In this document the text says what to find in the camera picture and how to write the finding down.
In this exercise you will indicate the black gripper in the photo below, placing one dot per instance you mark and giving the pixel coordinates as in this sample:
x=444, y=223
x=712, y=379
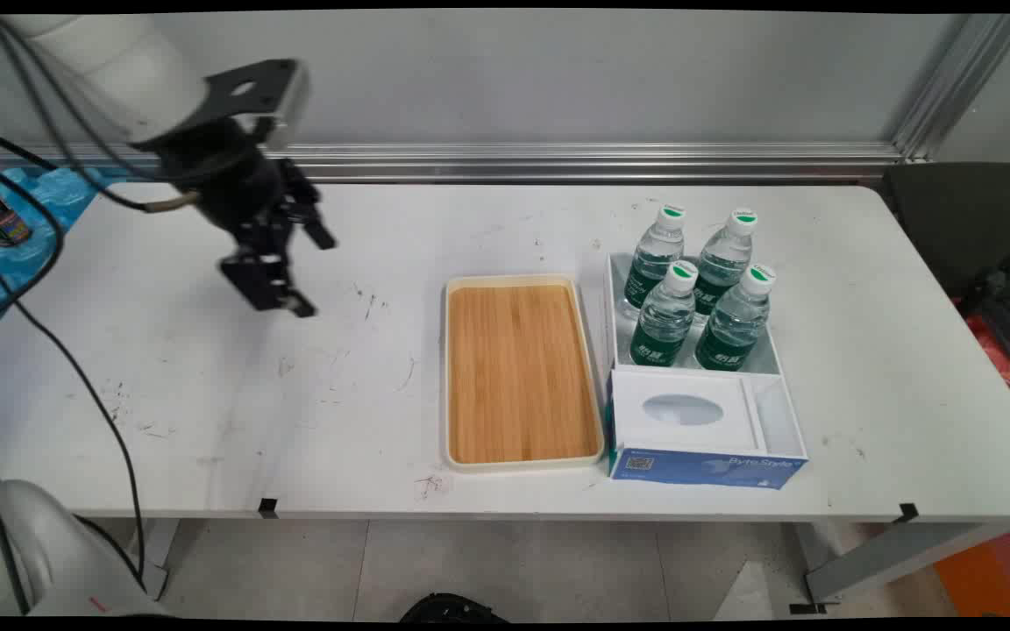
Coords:
x=224, y=180

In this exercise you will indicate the water bottle with green label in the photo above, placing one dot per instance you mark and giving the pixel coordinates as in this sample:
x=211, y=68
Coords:
x=654, y=258
x=663, y=324
x=722, y=258
x=735, y=329

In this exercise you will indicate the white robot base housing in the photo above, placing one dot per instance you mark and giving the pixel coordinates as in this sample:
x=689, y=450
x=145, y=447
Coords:
x=40, y=552

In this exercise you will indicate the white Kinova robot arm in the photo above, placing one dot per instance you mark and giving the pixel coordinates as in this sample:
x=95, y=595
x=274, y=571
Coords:
x=110, y=70

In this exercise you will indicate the blue plastic packaging sheet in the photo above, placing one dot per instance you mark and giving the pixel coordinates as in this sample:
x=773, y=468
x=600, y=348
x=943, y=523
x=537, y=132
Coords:
x=18, y=263

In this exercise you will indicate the bamboo tray with cream rim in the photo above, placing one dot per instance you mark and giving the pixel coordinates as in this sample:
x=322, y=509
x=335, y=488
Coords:
x=518, y=372

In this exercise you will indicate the white table leg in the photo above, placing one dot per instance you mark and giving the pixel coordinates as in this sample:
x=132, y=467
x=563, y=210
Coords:
x=154, y=552

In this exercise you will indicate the black round floor object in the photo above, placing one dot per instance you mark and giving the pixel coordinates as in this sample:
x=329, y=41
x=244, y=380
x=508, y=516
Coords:
x=452, y=609

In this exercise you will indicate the blue and white printed box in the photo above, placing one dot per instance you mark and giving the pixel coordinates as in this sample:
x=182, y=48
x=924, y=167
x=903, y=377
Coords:
x=702, y=443

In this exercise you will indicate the white open cardboard box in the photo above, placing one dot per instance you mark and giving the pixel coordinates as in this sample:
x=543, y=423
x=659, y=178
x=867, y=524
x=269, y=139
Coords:
x=764, y=355

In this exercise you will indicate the black chair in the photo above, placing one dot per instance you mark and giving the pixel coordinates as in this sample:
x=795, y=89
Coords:
x=965, y=219

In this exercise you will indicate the grey metal table leg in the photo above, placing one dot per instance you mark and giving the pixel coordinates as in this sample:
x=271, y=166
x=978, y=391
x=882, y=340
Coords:
x=891, y=556

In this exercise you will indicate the red bag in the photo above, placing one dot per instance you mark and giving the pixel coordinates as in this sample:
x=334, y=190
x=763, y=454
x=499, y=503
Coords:
x=1000, y=359

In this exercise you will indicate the orange floor object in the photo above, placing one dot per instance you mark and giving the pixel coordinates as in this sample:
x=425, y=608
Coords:
x=992, y=574

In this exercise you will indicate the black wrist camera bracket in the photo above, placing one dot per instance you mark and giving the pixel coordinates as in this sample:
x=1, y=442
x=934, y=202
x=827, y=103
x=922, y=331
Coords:
x=264, y=88

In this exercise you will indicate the horizontal aluminium frame rail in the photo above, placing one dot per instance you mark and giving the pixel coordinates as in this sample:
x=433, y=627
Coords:
x=558, y=162

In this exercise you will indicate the slanted aluminium frame post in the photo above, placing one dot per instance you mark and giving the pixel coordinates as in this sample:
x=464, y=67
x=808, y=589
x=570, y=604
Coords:
x=961, y=83

